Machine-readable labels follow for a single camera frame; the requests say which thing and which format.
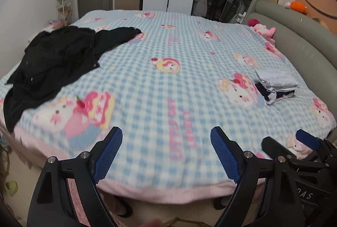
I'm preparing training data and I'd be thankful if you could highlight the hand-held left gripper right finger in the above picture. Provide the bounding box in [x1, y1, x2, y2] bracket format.
[210, 126, 308, 227]

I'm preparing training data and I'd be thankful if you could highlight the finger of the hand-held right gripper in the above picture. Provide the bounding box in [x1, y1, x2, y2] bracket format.
[261, 136, 297, 162]
[295, 129, 327, 150]

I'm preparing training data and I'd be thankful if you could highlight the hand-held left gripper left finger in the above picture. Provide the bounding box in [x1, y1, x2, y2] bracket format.
[26, 126, 123, 227]

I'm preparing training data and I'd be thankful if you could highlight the white shirt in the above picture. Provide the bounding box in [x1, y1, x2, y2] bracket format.
[255, 68, 300, 92]

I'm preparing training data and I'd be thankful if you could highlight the black shoe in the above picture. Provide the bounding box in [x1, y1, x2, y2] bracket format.
[213, 197, 229, 211]
[114, 197, 134, 217]

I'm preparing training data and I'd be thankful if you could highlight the navy folded garment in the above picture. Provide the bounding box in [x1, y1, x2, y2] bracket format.
[255, 84, 296, 106]

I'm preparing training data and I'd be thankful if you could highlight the blue checked printed blanket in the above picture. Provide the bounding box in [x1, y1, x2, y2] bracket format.
[0, 9, 337, 204]

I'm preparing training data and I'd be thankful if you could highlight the green slipper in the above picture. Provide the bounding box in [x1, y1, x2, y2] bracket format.
[5, 181, 18, 195]

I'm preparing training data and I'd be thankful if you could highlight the grey padded bed headboard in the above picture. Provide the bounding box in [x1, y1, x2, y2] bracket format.
[241, 0, 337, 112]

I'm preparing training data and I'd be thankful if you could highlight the black jacket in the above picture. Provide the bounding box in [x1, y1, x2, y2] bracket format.
[4, 27, 143, 133]

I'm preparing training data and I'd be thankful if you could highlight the pink plush toy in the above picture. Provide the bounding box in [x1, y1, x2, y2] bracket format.
[250, 23, 276, 44]

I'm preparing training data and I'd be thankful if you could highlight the orange plush toy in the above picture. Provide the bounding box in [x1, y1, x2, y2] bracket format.
[284, 1, 308, 15]

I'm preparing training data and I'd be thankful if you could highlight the white shelf rack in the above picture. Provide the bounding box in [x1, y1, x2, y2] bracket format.
[55, 0, 75, 25]

